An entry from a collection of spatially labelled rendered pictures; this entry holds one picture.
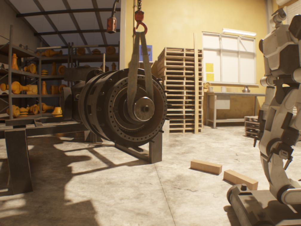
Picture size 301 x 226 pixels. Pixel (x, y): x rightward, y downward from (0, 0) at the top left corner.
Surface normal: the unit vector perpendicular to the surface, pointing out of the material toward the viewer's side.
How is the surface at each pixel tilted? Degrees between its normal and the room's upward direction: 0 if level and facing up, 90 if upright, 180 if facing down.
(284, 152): 32
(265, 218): 0
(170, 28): 90
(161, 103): 98
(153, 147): 90
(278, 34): 88
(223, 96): 90
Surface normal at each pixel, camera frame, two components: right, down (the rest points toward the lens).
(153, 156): 0.61, 0.07
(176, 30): 0.10, 0.08
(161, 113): -0.83, -0.17
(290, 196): -0.15, 0.08
